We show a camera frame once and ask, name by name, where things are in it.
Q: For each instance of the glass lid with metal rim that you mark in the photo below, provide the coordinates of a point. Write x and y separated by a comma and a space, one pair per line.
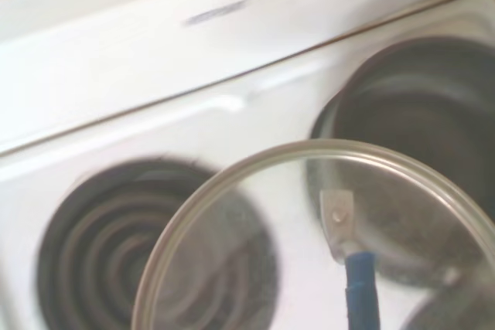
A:
328, 146

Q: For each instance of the white electric stove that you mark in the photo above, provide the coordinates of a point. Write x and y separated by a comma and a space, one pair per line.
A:
174, 131

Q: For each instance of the rusty electric burner coil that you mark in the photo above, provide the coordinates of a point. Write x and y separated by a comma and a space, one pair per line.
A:
116, 229

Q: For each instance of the white stove back panel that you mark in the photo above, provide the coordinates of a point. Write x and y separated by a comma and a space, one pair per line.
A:
116, 55

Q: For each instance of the rear black burner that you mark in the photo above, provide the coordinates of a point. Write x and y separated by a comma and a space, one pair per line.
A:
49, 264

